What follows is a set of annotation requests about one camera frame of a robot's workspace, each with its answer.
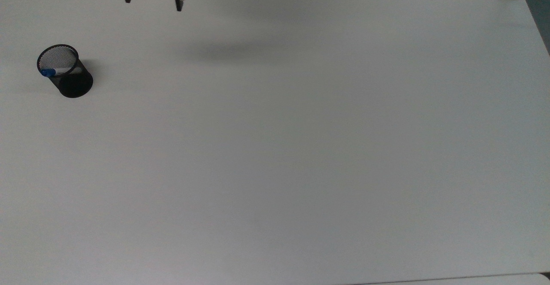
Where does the white marker with blue cap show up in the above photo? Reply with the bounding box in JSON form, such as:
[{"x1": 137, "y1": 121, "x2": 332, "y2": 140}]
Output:
[{"x1": 41, "y1": 66, "x2": 74, "y2": 78}]

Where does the black mesh pen cup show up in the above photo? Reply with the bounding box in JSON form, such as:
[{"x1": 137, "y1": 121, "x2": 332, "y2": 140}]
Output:
[{"x1": 37, "y1": 44, "x2": 94, "y2": 99}]

